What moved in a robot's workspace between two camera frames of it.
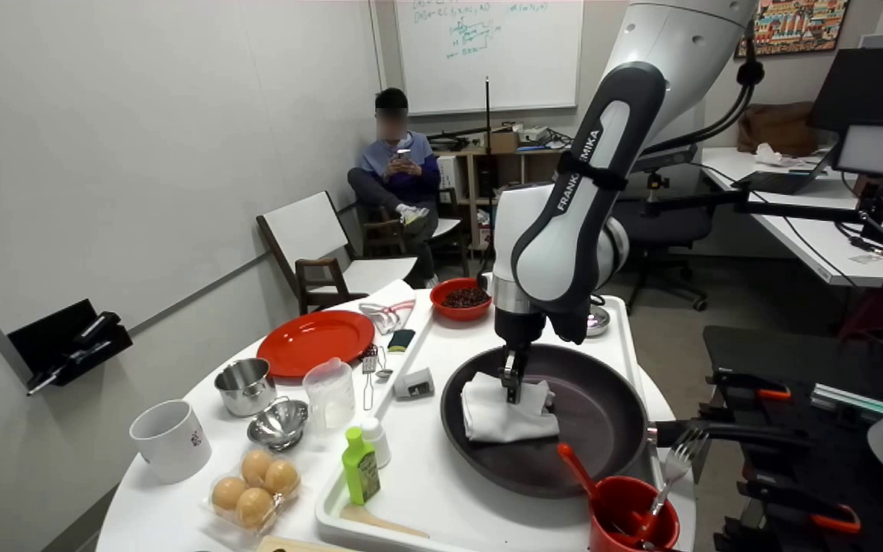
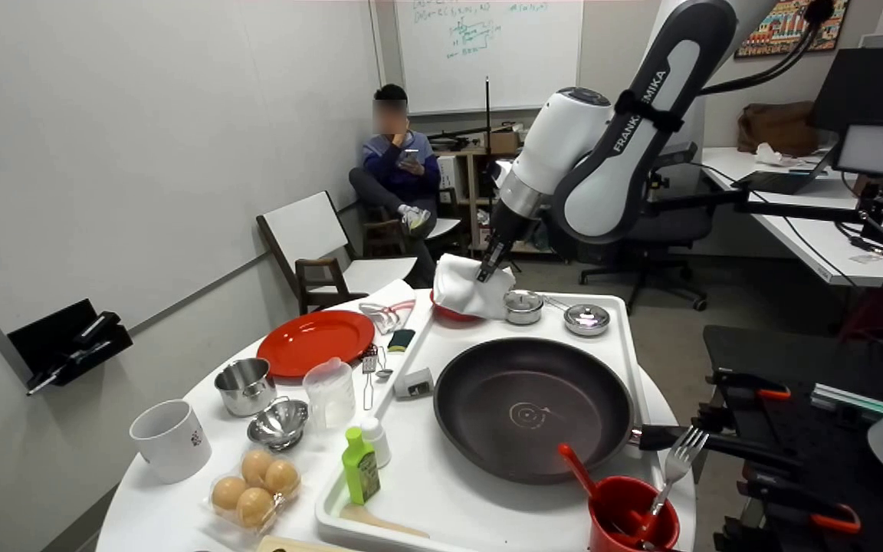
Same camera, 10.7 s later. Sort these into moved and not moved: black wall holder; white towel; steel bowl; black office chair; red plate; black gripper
Moved: black gripper; white towel
Not moved: black office chair; red plate; black wall holder; steel bowl
